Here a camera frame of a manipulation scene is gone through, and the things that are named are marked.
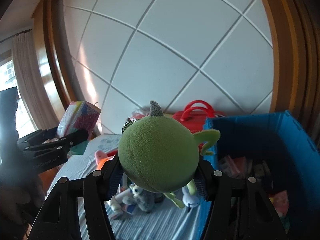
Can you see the white cardboard tube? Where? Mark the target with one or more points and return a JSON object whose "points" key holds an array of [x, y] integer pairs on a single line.
{"points": [[118, 198]]}

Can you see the white rabbit plush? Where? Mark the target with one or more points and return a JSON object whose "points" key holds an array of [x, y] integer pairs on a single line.
{"points": [[190, 201]]}

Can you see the cream bear grey fur plush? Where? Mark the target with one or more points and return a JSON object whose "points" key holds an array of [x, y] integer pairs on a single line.
{"points": [[139, 196]]}

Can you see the colourful patterned box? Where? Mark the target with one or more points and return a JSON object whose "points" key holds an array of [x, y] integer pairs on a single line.
{"points": [[79, 115]]}

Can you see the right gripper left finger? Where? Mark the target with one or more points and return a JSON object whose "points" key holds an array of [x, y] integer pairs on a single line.
{"points": [[58, 218]]}

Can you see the red hard-shell handbag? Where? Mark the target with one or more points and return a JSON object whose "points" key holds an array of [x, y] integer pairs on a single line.
{"points": [[194, 115]]}

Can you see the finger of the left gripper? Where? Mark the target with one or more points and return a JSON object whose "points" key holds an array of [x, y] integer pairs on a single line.
{"points": [[70, 142], [37, 137]]}

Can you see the green round monster plush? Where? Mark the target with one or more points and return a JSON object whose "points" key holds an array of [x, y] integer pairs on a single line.
{"points": [[160, 155]]}

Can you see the pink pig plush orange dress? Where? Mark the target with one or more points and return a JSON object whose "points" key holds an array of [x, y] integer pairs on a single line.
{"points": [[102, 157]]}

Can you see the beige curtain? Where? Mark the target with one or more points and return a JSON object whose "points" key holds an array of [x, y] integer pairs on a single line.
{"points": [[29, 79]]}

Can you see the blue plastic storage crate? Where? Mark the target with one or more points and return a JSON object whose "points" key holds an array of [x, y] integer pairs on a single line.
{"points": [[292, 159]]}

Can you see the pink tissue pack on box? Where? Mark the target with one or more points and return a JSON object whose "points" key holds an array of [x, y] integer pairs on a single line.
{"points": [[138, 113]]}

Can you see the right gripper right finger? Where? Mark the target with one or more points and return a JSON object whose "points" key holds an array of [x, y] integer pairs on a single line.
{"points": [[239, 209]]}

